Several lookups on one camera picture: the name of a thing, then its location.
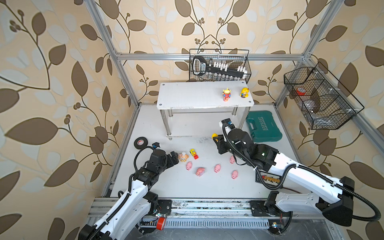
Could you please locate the aluminium frame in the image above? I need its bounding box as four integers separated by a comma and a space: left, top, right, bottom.
95, 1, 384, 210

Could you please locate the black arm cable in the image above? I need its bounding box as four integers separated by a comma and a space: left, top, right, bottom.
85, 146, 155, 240
221, 122, 382, 223

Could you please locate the black wire basket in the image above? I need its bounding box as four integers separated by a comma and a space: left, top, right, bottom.
284, 62, 365, 130
189, 49, 252, 83

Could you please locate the red tape roll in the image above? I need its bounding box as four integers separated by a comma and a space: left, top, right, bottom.
296, 87, 307, 96

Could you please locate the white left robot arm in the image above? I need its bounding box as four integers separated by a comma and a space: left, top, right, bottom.
78, 146, 179, 240

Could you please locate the yellow red toy car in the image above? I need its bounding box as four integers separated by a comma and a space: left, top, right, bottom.
190, 149, 199, 160

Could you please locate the large pink pig toy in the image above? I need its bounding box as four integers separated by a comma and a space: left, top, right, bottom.
196, 168, 206, 177

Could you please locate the orange cat toy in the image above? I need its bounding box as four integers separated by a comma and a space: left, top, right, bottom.
178, 152, 189, 162

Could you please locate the red emergency button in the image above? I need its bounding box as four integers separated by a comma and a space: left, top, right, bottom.
156, 217, 166, 231

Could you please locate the pink pig toy middle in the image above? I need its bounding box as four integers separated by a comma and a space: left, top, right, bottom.
214, 164, 221, 173

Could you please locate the pink pig toy lower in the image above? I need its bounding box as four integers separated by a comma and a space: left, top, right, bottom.
231, 170, 239, 180

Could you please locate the black wire basket right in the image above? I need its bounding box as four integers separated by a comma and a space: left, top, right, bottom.
284, 62, 365, 130

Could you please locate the black wire basket back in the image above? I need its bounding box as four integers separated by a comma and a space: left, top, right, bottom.
189, 49, 252, 83

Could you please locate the alien figure toy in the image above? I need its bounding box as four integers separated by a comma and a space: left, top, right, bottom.
223, 88, 231, 102

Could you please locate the yellow bear toy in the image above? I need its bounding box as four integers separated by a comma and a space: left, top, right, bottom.
240, 88, 249, 98

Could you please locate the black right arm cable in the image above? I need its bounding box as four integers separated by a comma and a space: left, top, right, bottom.
221, 122, 382, 223

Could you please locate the green plastic tool case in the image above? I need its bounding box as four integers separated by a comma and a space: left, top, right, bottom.
246, 111, 283, 143

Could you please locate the black tape roll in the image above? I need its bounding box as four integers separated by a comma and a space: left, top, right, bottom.
134, 137, 148, 150

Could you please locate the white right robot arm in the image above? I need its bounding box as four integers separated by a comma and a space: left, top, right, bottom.
212, 125, 357, 227

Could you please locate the black socket set holder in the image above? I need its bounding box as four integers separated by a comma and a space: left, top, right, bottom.
192, 56, 250, 79

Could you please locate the white two-tier shelf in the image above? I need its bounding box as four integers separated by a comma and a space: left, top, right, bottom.
157, 81, 254, 139

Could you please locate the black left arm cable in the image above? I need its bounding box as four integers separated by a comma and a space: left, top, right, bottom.
85, 146, 155, 240

